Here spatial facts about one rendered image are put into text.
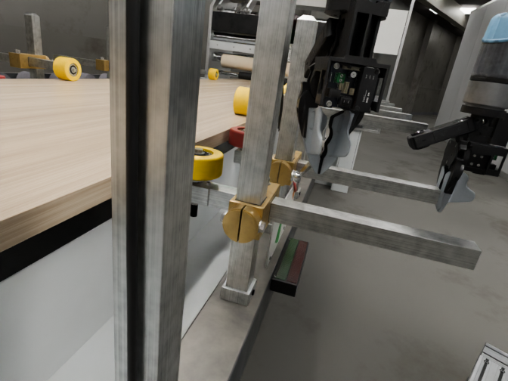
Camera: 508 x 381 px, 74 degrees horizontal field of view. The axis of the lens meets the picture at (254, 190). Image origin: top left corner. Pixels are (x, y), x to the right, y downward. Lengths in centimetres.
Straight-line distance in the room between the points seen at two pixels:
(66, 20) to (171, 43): 503
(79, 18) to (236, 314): 494
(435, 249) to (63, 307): 50
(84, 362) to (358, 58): 54
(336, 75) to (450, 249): 28
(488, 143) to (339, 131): 36
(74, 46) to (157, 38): 503
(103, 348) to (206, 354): 19
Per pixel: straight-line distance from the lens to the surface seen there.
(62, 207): 38
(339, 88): 42
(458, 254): 53
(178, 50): 18
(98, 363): 58
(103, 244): 55
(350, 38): 40
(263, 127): 43
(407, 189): 75
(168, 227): 20
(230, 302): 54
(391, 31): 323
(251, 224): 44
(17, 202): 37
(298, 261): 67
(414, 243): 51
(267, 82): 43
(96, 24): 533
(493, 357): 151
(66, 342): 57
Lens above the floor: 104
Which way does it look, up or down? 20 degrees down
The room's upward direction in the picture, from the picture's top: 8 degrees clockwise
